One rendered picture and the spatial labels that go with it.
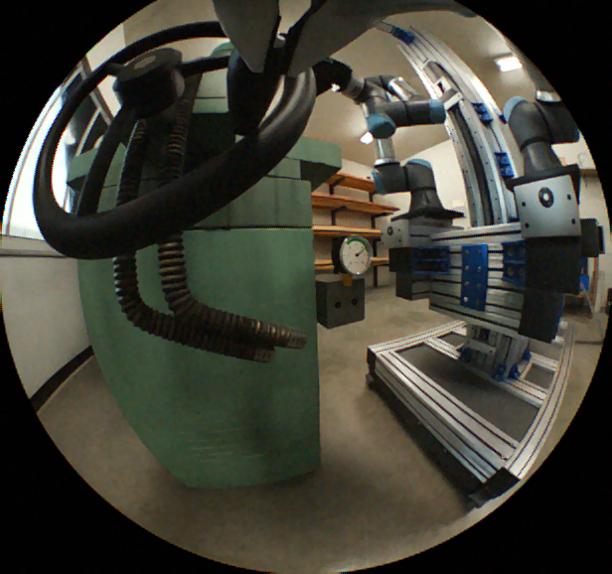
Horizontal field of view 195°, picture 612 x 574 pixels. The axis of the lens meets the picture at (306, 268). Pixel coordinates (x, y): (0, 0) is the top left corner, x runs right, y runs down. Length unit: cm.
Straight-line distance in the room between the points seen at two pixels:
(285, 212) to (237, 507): 78
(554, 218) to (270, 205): 47
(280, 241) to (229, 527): 76
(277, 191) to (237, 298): 18
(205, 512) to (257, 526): 15
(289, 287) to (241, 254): 9
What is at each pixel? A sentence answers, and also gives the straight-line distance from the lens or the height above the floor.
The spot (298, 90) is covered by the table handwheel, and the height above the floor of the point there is 78.
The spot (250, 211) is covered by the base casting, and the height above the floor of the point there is 74.
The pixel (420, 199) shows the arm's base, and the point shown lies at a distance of 75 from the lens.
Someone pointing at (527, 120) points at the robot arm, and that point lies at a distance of 61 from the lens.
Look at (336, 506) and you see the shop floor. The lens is 68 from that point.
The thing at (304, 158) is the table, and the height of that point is 85.
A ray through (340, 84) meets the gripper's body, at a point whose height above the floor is 110.
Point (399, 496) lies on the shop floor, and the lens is 71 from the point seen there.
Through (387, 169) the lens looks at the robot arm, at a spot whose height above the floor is 100.
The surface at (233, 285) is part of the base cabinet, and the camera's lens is 28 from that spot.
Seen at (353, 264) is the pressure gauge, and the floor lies 65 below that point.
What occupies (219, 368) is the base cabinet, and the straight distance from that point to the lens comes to 33.
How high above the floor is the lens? 66
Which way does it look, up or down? 3 degrees down
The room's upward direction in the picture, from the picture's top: 3 degrees counter-clockwise
